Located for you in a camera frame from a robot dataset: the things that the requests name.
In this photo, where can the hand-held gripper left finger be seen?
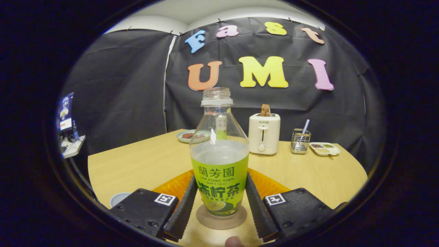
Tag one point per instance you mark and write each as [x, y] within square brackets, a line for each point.
[181, 212]

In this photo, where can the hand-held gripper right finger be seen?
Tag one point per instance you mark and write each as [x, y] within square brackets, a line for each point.
[259, 212]

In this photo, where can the round brown coaster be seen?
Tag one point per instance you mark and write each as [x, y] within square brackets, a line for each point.
[205, 221]

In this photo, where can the green label juice bottle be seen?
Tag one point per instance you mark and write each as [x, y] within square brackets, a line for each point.
[219, 178]

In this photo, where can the pale grey cup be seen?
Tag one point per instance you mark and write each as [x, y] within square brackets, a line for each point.
[118, 199]

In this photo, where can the small clear water bottle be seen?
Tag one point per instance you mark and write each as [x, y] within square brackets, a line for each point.
[75, 132]

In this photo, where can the wooden table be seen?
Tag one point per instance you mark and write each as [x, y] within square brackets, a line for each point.
[308, 178]

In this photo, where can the pale green plate with meat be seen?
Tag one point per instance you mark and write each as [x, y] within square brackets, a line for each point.
[185, 136]

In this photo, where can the cream toaster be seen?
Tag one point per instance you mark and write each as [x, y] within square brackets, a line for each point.
[264, 133]

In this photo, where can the white divided dish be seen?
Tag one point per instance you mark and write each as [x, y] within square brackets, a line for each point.
[325, 149]

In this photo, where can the blue striped straw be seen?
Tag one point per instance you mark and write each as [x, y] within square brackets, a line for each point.
[305, 126]

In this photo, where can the brown toast slice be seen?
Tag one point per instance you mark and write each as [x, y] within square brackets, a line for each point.
[265, 109]

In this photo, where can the white side desk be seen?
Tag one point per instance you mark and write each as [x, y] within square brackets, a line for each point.
[73, 148]

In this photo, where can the computer monitor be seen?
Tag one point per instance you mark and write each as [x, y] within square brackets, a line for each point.
[65, 111]

